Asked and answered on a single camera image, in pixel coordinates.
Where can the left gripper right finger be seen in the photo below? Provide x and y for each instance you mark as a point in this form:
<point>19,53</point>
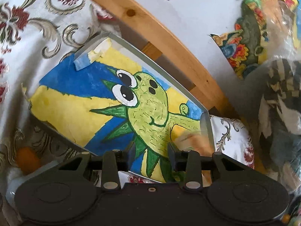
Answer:
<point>190,163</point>

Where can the floral satin sofa cover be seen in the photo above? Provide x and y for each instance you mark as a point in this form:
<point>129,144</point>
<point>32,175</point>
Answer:
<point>36,35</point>

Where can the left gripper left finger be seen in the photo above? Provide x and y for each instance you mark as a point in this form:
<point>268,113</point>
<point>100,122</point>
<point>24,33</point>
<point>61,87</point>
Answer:
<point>113,162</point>

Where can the wooden sofa frame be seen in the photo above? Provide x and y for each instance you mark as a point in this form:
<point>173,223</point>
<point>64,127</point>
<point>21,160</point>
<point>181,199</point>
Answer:
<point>161,41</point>

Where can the torn flower poster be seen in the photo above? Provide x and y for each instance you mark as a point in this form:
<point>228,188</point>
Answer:
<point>245,47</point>

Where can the orange cake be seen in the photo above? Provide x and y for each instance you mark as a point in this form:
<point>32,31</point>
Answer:
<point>195,141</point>

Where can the plastic bag of clothes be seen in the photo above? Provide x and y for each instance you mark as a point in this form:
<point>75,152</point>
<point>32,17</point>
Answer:
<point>278,81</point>

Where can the orange mandarin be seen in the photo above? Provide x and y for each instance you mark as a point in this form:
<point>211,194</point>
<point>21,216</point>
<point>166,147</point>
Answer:
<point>27,160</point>

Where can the grey tray with cartoon drawing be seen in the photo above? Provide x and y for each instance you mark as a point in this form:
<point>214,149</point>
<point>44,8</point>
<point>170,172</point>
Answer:
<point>122,108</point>

